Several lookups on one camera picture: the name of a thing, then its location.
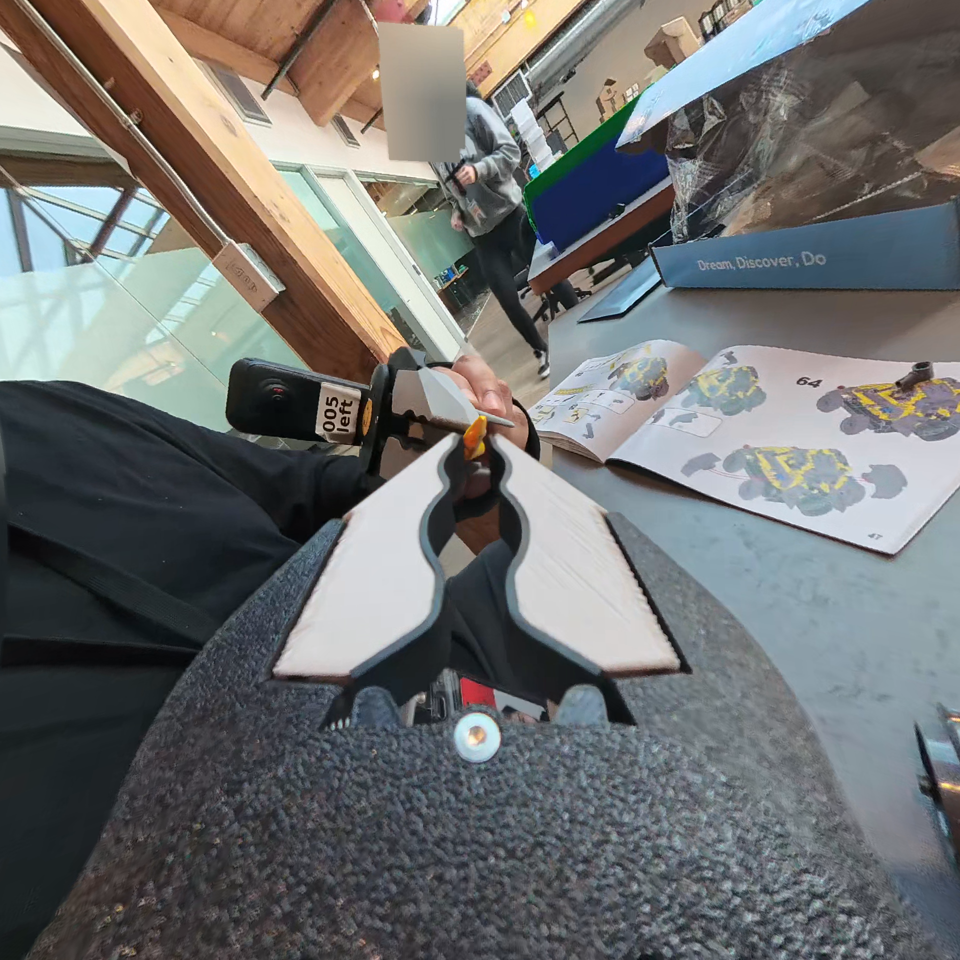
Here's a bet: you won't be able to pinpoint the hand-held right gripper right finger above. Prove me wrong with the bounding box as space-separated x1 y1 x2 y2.
489 435 684 708

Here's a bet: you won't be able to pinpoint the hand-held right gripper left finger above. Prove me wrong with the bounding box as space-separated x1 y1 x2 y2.
272 433 460 706

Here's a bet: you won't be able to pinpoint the yellow brick toy car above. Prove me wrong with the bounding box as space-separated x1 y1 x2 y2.
912 702 960 865

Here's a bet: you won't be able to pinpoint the person's left forearm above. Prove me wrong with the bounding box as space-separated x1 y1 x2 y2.
247 442 391 545

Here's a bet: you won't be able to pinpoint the grey desk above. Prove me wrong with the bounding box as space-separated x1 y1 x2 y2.
536 285 960 931

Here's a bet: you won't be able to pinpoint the person's left hand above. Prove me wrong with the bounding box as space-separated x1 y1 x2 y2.
437 354 531 444

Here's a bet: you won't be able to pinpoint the badge card holder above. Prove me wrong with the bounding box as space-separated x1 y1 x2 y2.
408 669 554 727

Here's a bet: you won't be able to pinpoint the black office chair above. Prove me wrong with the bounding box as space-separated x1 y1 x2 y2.
513 264 595 325

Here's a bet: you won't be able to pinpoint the dark blue flat folder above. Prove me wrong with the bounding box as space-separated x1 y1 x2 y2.
576 255 666 326

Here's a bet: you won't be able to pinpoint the open instruction booklet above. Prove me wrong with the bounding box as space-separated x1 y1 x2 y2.
528 339 960 558

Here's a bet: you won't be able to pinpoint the blue tub with green lid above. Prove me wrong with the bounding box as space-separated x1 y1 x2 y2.
522 88 673 246

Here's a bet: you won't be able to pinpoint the person's dark clothing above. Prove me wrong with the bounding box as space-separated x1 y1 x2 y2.
0 378 376 960

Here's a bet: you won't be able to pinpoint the blue cardboard kit box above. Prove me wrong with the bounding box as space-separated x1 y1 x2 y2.
615 0 960 292

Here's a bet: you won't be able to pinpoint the clear plastic bags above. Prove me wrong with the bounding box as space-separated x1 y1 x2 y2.
663 43 960 246

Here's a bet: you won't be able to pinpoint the silver ventilation duct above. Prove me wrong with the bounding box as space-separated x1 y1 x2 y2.
523 28 603 93

